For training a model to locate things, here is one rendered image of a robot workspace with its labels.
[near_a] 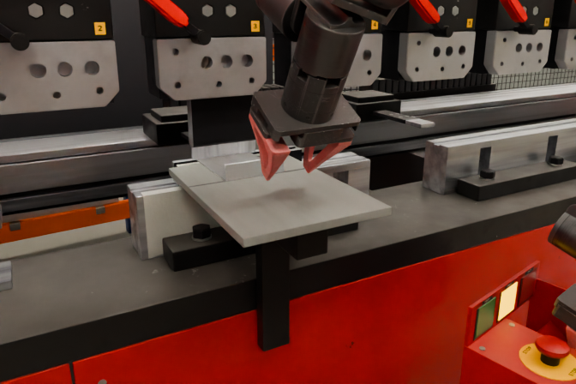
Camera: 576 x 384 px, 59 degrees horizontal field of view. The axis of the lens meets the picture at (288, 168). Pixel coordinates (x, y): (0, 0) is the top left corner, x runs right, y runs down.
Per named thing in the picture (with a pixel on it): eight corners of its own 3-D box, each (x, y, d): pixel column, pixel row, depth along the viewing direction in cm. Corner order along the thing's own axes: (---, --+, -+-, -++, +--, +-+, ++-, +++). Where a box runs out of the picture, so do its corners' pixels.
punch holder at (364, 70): (297, 91, 75) (298, -30, 70) (272, 84, 82) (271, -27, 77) (381, 84, 81) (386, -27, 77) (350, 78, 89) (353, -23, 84)
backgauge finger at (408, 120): (403, 137, 95) (405, 111, 94) (327, 113, 117) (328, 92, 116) (450, 130, 101) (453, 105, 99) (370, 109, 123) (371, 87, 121)
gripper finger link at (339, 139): (258, 155, 61) (274, 93, 55) (309, 147, 65) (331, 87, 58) (281, 197, 57) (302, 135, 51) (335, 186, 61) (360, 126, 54)
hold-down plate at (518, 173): (477, 201, 94) (479, 186, 93) (455, 193, 98) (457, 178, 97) (580, 177, 107) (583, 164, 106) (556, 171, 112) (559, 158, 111)
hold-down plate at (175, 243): (173, 273, 68) (171, 252, 67) (163, 256, 73) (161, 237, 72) (358, 230, 82) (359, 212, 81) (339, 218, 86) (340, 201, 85)
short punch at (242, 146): (194, 161, 74) (190, 95, 71) (189, 158, 75) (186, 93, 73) (257, 153, 78) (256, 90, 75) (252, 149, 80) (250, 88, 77)
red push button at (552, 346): (558, 381, 63) (562, 356, 62) (525, 364, 66) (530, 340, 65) (571, 366, 66) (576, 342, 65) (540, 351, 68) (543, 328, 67)
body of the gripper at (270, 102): (248, 105, 55) (261, 45, 50) (329, 97, 59) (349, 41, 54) (273, 147, 51) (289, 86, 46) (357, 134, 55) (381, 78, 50)
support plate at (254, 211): (243, 248, 49) (243, 238, 49) (168, 174, 72) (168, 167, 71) (391, 214, 57) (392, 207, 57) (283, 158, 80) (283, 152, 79)
